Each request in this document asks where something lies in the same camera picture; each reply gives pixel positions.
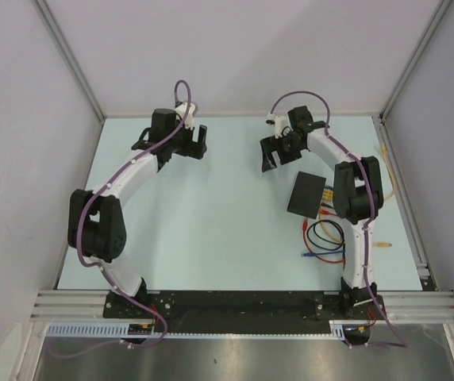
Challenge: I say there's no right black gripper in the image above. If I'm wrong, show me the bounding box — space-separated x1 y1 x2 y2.
261 131 305 172

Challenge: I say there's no black network switch box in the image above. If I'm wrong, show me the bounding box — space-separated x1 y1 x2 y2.
287 171 326 219

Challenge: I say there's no blue ethernet cable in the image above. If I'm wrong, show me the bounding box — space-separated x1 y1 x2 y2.
300 190 347 259

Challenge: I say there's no long yellow ethernet cable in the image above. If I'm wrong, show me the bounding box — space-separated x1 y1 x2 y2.
373 145 398 249

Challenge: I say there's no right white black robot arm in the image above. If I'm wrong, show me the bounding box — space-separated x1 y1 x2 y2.
260 106 384 318

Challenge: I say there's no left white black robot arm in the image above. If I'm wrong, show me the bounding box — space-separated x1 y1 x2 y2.
67 102 207 320

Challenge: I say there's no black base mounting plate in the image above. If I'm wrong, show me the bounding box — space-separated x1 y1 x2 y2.
102 289 387 335

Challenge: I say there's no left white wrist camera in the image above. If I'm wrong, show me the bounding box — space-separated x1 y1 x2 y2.
175 102 198 130

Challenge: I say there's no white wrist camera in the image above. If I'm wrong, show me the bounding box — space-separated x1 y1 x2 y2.
266 114 291 139
175 102 198 130

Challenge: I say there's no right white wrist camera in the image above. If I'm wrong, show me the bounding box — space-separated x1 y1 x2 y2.
266 114 291 139

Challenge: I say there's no short yellow ethernet cable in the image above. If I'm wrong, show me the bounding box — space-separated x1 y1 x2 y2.
316 190 347 244

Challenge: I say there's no black ethernet cable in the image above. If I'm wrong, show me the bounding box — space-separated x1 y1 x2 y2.
306 202 347 252

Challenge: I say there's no red ethernet cable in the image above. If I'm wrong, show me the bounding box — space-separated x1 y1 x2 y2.
301 210 348 264

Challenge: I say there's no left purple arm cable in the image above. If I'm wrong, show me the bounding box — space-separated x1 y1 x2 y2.
47 79 196 358

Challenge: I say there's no aluminium right frame rail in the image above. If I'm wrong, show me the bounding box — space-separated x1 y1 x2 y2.
372 116 437 291

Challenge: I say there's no aluminium frame rail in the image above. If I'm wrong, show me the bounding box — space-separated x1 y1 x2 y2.
32 290 454 324
372 116 437 291

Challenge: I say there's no aluminium left corner post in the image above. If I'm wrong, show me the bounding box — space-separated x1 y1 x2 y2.
31 0 106 125

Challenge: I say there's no aluminium corner post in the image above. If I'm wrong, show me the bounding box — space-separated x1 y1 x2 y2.
31 0 106 125
379 0 454 122

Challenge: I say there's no aluminium front frame rail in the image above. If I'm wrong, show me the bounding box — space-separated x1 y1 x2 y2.
32 290 454 324

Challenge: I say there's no grey slotted cable duct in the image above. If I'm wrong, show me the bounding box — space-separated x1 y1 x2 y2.
47 322 345 341

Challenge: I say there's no aluminium right corner post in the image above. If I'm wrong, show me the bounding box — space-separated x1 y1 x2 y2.
379 0 454 122

